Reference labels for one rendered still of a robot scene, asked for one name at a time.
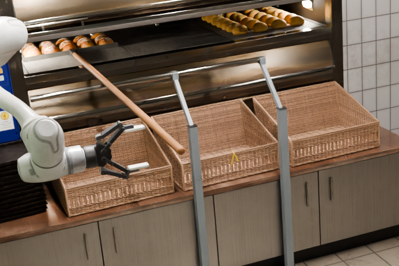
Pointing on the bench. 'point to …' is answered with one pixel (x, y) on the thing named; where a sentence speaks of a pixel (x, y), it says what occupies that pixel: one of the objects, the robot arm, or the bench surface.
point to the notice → (6, 121)
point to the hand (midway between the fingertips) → (142, 146)
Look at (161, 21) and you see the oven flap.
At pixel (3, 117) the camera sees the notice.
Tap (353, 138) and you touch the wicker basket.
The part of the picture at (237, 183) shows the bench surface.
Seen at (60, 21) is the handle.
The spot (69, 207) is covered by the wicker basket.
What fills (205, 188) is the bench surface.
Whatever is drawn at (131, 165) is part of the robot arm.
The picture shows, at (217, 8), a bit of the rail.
